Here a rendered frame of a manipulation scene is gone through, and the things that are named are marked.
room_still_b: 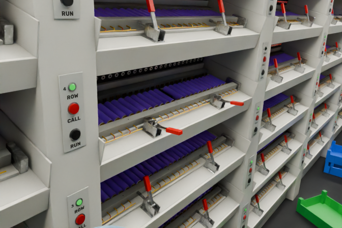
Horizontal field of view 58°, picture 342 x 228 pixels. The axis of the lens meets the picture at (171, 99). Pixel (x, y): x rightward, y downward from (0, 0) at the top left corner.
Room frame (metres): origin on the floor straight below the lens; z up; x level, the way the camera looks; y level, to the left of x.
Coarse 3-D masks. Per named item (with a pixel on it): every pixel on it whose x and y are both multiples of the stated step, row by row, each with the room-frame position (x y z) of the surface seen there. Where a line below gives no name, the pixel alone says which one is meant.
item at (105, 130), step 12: (228, 84) 0.94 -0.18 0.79; (192, 96) 0.79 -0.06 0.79; (204, 96) 0.82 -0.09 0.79; (156, 108) 0.68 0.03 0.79; (168, 108) 0.70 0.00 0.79; (180, 108) 0.74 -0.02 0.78; (120, 120) 0.60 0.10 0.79; (132, 120) 0.61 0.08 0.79; (108, 132) 0.56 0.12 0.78; (120, 132) 0.58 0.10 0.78; (132, 132) 0.59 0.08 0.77
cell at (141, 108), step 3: (126, 96) 0.71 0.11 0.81; (126, 99) 0.71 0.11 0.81; (129, 99) 0.70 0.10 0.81; (132, 99) 0.71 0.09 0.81; (129, 102) 0.70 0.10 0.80; (132, 102) 0.70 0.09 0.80; (135, 102) 0.70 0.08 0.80; (135, 105) 0.69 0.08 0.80; (138, 105) 0.69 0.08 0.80; (141, 105) 0.69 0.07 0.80; (138, 108) 0.68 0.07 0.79; (141, 108) 0.68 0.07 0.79; (144, 108) 0.68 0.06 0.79; (141, 111) 0.67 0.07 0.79
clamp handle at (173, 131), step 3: (156, 123) 0.61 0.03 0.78; (156, 126) 0.61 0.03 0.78; (159, 126) 0.61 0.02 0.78; (162, 126) 0.61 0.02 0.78; (162, 129) 0.59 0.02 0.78; (165, 129) 0.59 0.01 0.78; (168, 129) 0.58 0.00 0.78; (171, 129) 0.58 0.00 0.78; (174, 129) 0.58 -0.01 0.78; (177, 129) 0.58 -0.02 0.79; (168, 132) 0.58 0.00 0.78; (171, 132) 0.58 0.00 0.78; (174, 132) 0.57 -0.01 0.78; (177, 132) 0.57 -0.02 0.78; (180, 132) 0.57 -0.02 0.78
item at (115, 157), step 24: (168, 72) 0.89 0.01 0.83; (216, 72) 1.04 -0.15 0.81; (240, 96) 0.93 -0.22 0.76; (168, 120) 0.69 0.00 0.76; (192, 120) 0.71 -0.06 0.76; (216, 120) 0.80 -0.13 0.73; (120, 144) 0.55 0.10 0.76; (144, 144) 0.57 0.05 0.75; (168, 144) 0.64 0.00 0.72; (120, 168) 0.53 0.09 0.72
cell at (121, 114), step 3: (105, 102) 0.66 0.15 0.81; (108, 102) 0.67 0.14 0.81; (105, 105) 0.66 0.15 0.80; (108, 105) 0.66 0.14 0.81; (111, 105) 0.66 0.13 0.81; (108, 108) 0.65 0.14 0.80; (111, 108) 0.65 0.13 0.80; (114, 108) 0.65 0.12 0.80; (117, 108) 0.65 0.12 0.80; (114, 111) 0.64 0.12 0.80; (117, 111) 0.64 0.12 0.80; (120, 111) 0.64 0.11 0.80; (117, 114) 0.63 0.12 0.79; (120, 114) 0.63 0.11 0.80; (123, 114) 0.63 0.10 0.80; (120, 117) 0.63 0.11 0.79
